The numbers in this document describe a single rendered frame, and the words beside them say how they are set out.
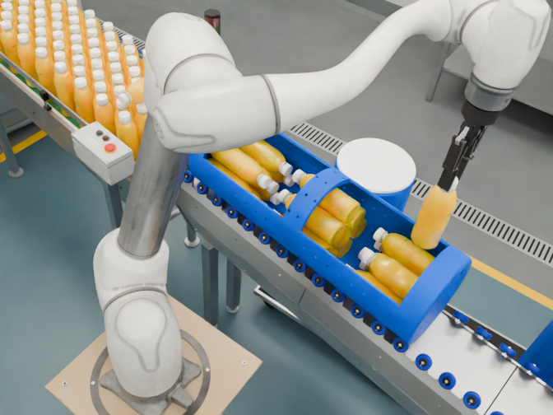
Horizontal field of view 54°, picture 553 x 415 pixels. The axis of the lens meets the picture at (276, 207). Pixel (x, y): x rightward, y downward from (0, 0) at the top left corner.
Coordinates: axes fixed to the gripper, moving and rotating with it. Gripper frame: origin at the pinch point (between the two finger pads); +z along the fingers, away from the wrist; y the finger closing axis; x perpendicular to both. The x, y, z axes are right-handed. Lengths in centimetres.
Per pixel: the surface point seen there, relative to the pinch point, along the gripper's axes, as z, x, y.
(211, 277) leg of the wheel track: 105, 71, -11
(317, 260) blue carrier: 38.5, 20.3, -15.9
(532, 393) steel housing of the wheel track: 55, -43, 4
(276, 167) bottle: 37, 53, 2
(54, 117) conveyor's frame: 60, 146, -24
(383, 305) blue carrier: 36.6, -1.8, -15.7
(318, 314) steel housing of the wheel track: 63, 16, -15
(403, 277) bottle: 32.1, -1.6, -7.8
